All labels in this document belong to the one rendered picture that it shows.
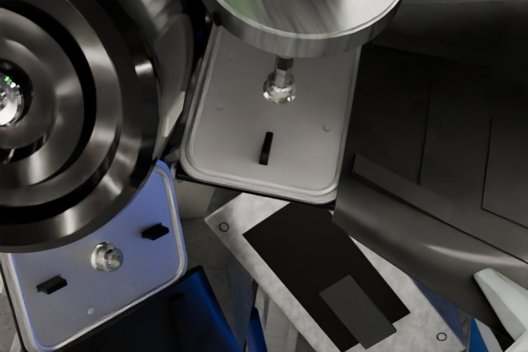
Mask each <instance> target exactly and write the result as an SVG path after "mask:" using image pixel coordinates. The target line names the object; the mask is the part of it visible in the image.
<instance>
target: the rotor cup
mask: <svg viewBox="0 0 528 352"><path fill-rule="evenodd" d="M213 22H214V21H213V17H212V15H211V14H210V13H209V11H208V10H207V8H206V6H205V5H204V3H203V2H202V0H0V71H1V72H4V73H5V74H7V75H8V76H9V77H10V78H11V79H13V81H14V82H15V83H16V84H17V86H18V87H19V89H20V93H21V97H22V108H21V110H20V114H19V115H18V116H17V118H16V119H15V120H14V121H13V122H11V123H10V124H9V125H7V126H3V127H0V253H18V254H19V253H32V252H39V251H47V250H51V249H54V248H59V247H63V246H65V245H68V244H71V243H74V242H76V241H77V240H81V239H82V238H84V237H87V236H89V235H90V234H91V233H94V232H95V231H97V230H99V229H100V228H101V227H103V226H105V225H106V224H108V223H109V222H110V221H111V220H113V219H114V218H116V217H117V216H118V215H119V214H120V213H122V212H123V211H124V210H125V209H126V208H127V207H128V206H129V205H130V204H131V203H132V201H133V200H134V199H135V198H136V196H137V195H138V193H139V192H140V191H141V190H142V189H143V187H144V185H145V183H146V182H147V181H148V179H149V177H150V175H151V173H152V171H153V170H154V168H155V166H156V164H157V162H158V161H159V159H160V157H161V155H162V153H163V157H164V156H167V155H169V154H170V153H172V152H173V151H175V150H177V149H179V148H180V147H181V143H182V138H183V135H184V132H185V127H186V123H187V120H188V117H189V112H190V108H191V105H192V102H193V97H194V93H195V90H196V85H197V82H198V78H199V75H200V70H201V67H202V63H203V60H204V55H205V52H206V48H207V44H208V40H209V37H210V33H211V29H212V25H213ZM182 92H185V98H184V104H183V109H182V111H181V113H180V115H179V117H178V118H177V120H176V122H175V124H174V125H173V127H172V129H171V131H170V133H169V134H168V136H167V137H164V136H165V132H166V126H167V117H168V116H169V114H170V113H171V110H172V109H173V107H174V106H175V104H176V102H177V101H178V98H179V97H180V96H181V94H182Z"/></svg>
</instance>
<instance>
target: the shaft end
mask: <svg viewBox="0 0 528 352"><path fill-rule="evenodd" d="M21 108H22V97H21V93H20V89H19V87H18V86H17V84H16V83H15V82H14V81H13V79H11V78H10V77H9V76H8V75H7V74H5V73H4V72H2V71H0V127H4V126H7V125H9V124H10V123H11V122H13V121H14V120H15V119H16V118H17V116H18V115H19V114H20V110H21Z"/></svg>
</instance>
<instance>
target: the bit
mask: <svg viewBox="0 0 528 352"><path fill-rule="evenodd" d="M293 60H294V57H289V56H283V55H279V54H277V56H276V61H275V66H274V72H273V81H274V84H277V85H279V86H285V85H286V84H287V83H289V82H290V78H291V73H292V65H293Z"/></svg>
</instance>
